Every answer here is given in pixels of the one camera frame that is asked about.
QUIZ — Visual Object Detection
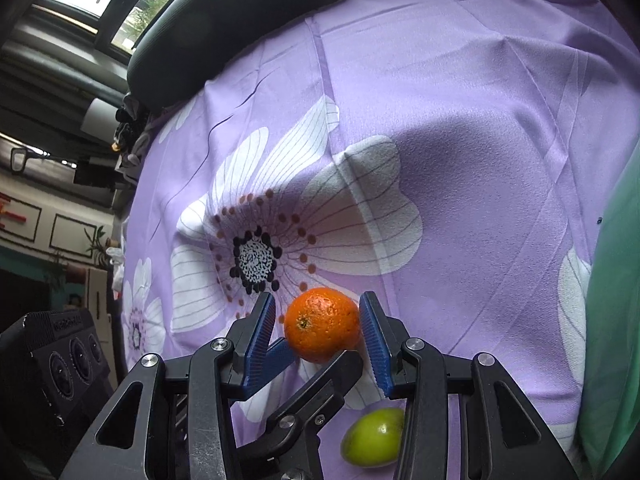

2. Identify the orange mandarin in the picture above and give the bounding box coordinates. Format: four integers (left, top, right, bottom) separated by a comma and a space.
283, 287, 363, 365

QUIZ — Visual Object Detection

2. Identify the dark grey curtain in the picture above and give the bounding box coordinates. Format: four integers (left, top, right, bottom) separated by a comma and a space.
0, 5, 131, 201

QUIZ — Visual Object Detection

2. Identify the purple floral cloth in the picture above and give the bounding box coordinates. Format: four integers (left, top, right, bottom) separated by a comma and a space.
117, 0, 640, 480

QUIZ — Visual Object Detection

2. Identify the small green fruit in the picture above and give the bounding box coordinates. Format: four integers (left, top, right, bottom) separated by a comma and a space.
341, 407, 406, 469

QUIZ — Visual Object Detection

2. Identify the dark grey sofa cushion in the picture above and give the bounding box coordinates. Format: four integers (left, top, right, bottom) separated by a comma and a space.
127, 0, 436, 111

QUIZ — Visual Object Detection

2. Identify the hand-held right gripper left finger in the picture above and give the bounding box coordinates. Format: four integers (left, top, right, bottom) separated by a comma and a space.
60, 292, 277, 480

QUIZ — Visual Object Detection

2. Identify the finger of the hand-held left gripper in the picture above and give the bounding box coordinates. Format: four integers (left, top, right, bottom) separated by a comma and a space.
235, 349, 364, 480
264, 338, 301, 386

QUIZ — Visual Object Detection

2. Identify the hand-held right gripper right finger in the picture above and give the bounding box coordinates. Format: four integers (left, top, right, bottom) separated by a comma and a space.
359, 291, 581, 480

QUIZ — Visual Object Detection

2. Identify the green plastic bowl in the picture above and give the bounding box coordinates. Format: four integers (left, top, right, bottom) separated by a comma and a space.
575, 160, 640, 480

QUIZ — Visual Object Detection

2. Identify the white plastic bag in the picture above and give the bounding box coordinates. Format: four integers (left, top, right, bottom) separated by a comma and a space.
107, 247, 126, 302

